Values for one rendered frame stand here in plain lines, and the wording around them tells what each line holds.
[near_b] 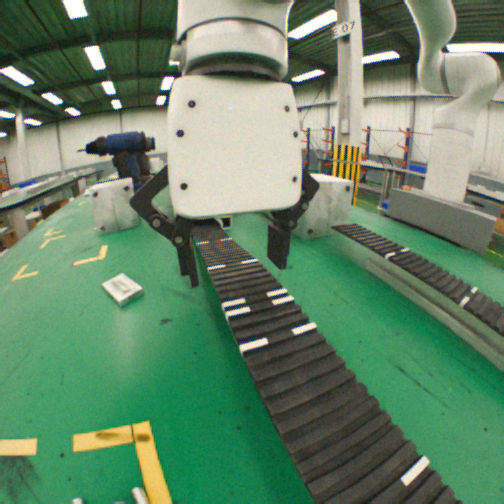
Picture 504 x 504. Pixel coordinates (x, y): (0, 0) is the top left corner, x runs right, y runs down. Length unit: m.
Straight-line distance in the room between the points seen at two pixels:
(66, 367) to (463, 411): 0.30
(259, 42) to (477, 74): 0.60
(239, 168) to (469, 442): 0.24
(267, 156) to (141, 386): 0.18
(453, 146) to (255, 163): 0.56
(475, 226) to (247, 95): 0.50
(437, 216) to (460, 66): 0.40
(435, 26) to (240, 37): 0.54
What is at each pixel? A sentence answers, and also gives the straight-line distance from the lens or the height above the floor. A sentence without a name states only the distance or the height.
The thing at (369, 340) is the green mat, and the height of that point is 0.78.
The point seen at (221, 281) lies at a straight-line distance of 0.18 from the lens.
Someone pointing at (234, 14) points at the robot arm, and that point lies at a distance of 0.16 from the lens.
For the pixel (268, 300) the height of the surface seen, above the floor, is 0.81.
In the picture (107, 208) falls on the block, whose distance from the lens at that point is 0.47.
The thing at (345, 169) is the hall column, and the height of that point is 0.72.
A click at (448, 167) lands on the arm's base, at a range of 0.64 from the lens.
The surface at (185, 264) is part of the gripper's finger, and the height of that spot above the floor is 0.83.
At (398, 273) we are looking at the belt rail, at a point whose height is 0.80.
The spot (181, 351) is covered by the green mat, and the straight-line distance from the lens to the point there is 0.18.
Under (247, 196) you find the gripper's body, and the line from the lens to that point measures 0.15.
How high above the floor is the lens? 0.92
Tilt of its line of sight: 27 degrees down
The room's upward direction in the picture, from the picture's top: straight up
